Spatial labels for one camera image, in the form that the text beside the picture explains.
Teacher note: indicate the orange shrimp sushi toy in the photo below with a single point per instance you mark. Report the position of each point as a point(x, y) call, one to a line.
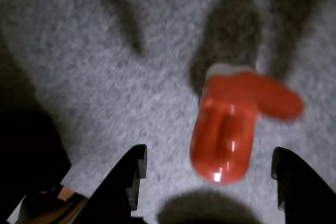
point(223, 134)

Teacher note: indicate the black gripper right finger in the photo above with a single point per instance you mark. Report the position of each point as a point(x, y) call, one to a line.
point(307, 197)

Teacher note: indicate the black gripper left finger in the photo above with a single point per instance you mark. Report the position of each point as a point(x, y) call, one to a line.
point(113, 200)

